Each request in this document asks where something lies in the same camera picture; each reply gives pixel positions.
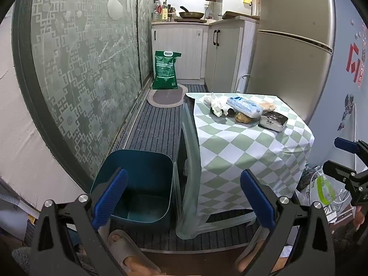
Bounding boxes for green rice bag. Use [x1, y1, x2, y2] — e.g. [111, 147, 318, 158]
[152, 51, 182, 90]

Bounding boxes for frying pan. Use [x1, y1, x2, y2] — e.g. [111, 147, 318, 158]
[179, 6, 205, 19]

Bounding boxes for beige slipper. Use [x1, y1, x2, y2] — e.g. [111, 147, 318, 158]
[107, 229, 161, 276]

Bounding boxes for clear plastic table cover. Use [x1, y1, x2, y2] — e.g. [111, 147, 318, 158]
[175, 96, 259, 240]

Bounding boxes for red wall sticker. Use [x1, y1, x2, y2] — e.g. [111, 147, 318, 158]
[346, 43, 364, 88]

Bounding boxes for silver refrigerator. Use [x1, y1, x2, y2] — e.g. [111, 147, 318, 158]
[247, 0, 337, 124]

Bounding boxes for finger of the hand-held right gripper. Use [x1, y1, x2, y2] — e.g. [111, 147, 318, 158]
[322, 160, 368, 190]
[334, 137, 368, 161]

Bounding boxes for grey corrugated hose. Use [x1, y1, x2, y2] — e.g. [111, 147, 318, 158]
[0, 191, 20, 206]

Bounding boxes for cluster of condiment bottles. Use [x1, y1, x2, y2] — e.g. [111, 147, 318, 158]
[152, 0, 176, 22]

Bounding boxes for white cabinet with black handles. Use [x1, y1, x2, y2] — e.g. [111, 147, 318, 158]
[205, 20, 259, 94]

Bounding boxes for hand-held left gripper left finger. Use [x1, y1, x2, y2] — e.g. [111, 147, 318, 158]
[29, 167, 129, 276]

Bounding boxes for green white checkered tablecloth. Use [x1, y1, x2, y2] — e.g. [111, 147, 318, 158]
[185, 92, 314, 216]

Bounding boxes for silver foil pouch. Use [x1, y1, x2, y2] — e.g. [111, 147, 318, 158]
[258, 111, 289, 133]

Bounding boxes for grey striped floor mat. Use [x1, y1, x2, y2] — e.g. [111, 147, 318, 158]
[109, 84, 291, 250]

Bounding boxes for white kitchen cabinet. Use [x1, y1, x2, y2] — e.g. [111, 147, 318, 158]
[151, 23, 209, 80]

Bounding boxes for green white plastic bag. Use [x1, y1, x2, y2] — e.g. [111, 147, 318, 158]
[315, 175, 337, 204]

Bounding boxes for grey oval floor mat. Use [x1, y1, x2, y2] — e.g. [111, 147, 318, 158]
[147, 84, 196, 109]

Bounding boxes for blue white plastic package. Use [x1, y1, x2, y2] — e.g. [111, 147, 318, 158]
[227, 96, 263, 118]

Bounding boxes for dark blue plastic bin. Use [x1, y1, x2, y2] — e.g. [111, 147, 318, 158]
[90, 149, 175, 230]

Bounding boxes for wooden cutting board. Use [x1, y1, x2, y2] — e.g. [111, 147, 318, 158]
[223, 11, 253, 18]

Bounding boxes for person's right hand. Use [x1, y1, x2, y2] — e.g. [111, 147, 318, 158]
[353, 206, 366, 228]

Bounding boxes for white tissue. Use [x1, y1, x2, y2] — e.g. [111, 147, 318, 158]
[204, 92, 230, 117]

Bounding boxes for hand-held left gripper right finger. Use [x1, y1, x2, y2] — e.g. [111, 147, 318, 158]
[240, 169, 337, 276]

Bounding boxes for frosted patterned sliding door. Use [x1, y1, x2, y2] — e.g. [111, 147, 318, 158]
[137, 0, 156, 86]
[11, 0, 143, 192]

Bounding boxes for brown food scrap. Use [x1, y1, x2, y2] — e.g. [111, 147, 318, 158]
[235, 112, 253, 124]

